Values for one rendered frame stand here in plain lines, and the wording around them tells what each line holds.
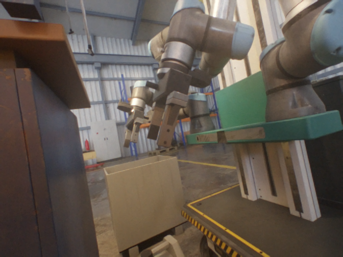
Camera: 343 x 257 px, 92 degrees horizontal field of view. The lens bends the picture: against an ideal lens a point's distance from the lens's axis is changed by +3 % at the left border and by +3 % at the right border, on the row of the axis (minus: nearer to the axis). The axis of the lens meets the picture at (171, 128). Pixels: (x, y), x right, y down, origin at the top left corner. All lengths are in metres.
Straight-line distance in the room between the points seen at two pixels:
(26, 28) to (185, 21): 0.28
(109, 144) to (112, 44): 5.86
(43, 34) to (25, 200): 0.26
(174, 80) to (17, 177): 0.30
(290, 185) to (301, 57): 0.53
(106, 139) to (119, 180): 7.88
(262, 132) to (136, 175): 0.87
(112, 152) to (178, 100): 8.79
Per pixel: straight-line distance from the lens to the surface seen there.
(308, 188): 0.85
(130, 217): 1.27
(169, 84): 0.33
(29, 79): 0.36
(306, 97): 0.59
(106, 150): 9.02
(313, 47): 0.49
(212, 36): 0.42
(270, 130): 0.59
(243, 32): 0.44
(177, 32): 0.41
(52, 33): 0.36
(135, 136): 0.71
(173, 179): 1.31
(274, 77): 0.60
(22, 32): 0.37
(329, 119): 0.62
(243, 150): 0.96
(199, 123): 0.93
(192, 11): 0.44
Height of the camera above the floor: 0.74
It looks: 2 degrees up
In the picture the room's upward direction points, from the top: 10 degrees counter-clockwise
